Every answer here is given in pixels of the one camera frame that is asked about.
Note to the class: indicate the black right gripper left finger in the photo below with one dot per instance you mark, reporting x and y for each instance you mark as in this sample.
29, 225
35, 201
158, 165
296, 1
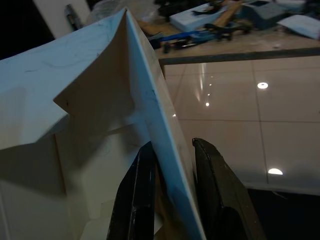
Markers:
136, 200

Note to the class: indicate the white paper sheet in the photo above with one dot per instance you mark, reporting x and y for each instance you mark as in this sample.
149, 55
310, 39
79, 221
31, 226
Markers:
300, 25

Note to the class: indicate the black tool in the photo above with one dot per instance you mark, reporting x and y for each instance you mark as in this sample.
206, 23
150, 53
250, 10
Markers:
220, 30

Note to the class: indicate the white flat box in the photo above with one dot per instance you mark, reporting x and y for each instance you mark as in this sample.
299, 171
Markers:
192, 16

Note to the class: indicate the white cardboard box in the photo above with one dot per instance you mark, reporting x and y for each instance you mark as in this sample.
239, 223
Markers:
82, 100

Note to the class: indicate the grey blue box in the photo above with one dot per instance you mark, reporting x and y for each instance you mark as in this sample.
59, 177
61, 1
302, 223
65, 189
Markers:
265, 12

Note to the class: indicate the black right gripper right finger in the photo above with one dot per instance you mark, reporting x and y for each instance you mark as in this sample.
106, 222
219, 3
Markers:
217, 190

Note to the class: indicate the wooden plank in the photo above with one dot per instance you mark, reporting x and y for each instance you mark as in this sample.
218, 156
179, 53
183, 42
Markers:
226, 15

